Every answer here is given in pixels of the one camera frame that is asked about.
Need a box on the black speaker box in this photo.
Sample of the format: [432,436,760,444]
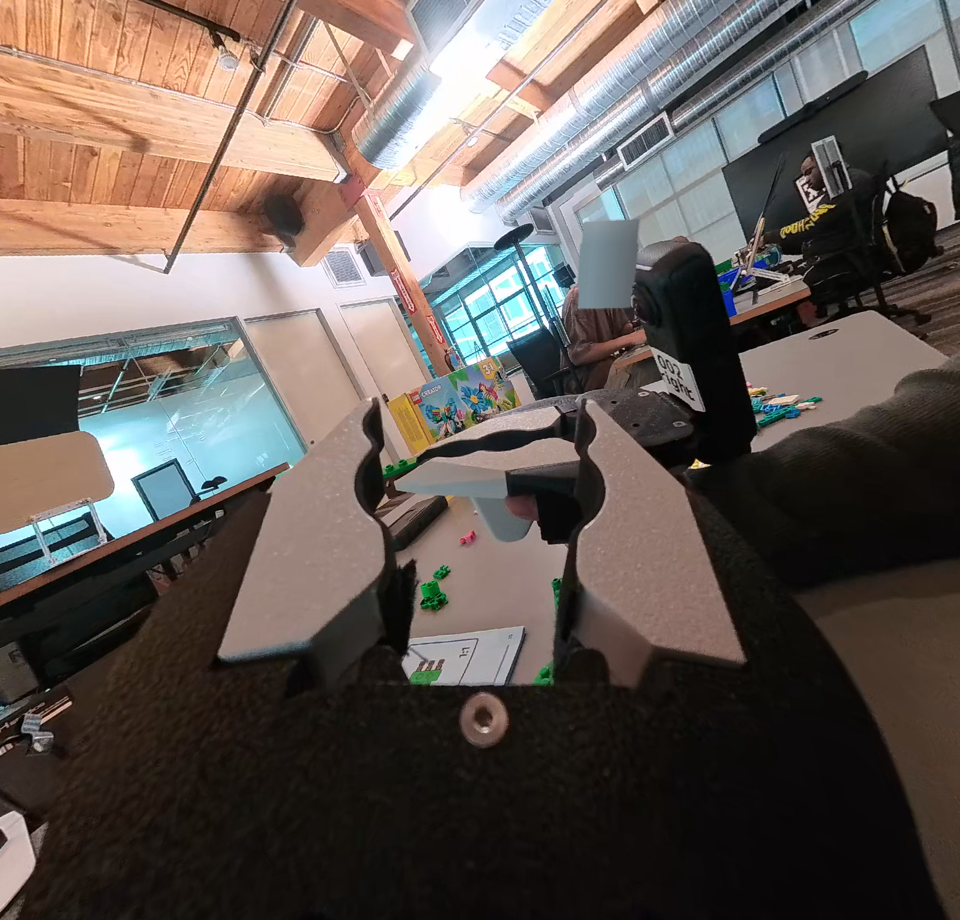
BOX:
[360,234,410,276]

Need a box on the white device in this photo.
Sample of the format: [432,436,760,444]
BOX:
[0,811,37,899]

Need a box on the duct vent grille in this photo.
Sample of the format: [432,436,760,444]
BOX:
[616,112,674,170]

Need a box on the large black screen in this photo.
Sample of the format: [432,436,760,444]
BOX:
[723,46,939,242]

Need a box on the long silver air duct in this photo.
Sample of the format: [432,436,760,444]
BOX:
[491,0,939,224]
[459,0,759,212]

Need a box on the pile of assorted toy bricks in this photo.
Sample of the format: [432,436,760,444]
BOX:
[746,382,824,430]

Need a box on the black backpack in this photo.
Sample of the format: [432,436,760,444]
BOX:
[883,189,945,276]

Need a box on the black flat case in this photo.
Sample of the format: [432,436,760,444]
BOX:
[373,496,451,551]

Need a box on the black flag panel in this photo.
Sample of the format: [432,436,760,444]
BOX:
[0,364,84,447]

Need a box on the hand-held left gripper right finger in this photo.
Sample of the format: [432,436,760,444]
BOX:
[555,399,749,690]

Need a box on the white door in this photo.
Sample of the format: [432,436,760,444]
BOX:
[337,299,435,404]
[243,309,360,445]

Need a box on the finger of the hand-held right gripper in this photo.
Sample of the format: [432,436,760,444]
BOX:
[395,440,562,544]
[414,418,562,462]

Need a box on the large grid window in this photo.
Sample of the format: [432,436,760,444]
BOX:
[431,244,575,351]

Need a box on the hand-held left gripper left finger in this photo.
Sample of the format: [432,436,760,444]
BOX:
[216,397,400,687]

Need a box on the yellow toy box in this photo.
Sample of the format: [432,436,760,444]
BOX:
[386,358,524,458]

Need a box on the black floor lamp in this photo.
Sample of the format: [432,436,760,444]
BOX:
[493,223,552,381]

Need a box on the long wooden desk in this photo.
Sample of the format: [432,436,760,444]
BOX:
[0,461,294,636]

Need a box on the wooden board on clear stand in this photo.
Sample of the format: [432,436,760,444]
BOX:
[0,431,115,569]

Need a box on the white instruction booklet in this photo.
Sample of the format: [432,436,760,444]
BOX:
[401,626,526,686]

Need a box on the wooden column with red signs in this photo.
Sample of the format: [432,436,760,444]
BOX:
[351,189,455,380]

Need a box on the black office chair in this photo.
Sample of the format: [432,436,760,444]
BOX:
[806,174,935,329]
[506,328,582,400]

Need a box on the person's right forearm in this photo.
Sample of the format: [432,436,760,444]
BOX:
[684,356,960,593]

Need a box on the black monitor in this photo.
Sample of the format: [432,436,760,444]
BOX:
[133,457,198,522]

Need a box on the grey desk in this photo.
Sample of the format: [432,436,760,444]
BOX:
[371,309,960,914]

